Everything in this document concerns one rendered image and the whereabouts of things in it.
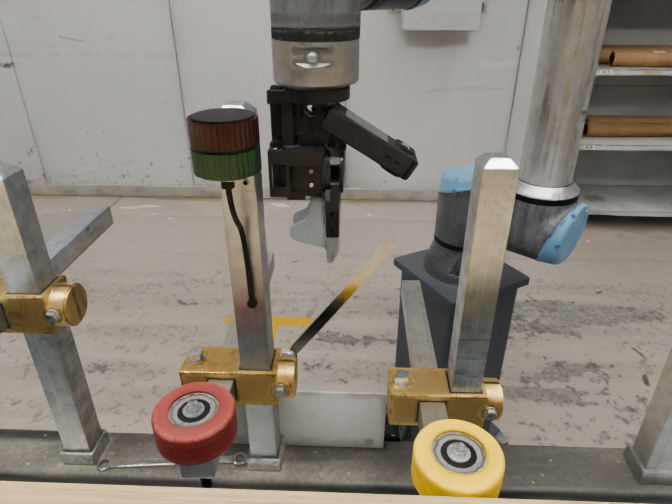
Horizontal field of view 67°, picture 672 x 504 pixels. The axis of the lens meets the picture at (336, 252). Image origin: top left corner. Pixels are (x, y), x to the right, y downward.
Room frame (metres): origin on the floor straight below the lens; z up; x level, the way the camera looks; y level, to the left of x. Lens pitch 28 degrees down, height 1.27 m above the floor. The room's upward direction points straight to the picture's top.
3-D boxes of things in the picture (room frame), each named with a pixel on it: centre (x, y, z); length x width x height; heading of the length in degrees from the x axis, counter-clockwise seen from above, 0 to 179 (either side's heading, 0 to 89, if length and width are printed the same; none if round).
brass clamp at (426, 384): (0.47, -0.13, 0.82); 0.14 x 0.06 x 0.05; 88
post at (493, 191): (0.47, -0.16, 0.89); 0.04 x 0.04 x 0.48; 88
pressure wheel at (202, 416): (0.37, 0.14, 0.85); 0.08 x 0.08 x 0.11
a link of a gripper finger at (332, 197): (0.54, 0.00, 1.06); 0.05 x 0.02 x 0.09; 178
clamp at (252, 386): (0.48, 0.12, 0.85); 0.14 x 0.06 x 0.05; 88
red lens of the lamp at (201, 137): (0.44, 0.10, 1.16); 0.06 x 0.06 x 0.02
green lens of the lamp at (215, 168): (0.44, 0.10, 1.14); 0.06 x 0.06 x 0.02
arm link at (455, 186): (1.18, -0.34, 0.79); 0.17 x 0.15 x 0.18; 47
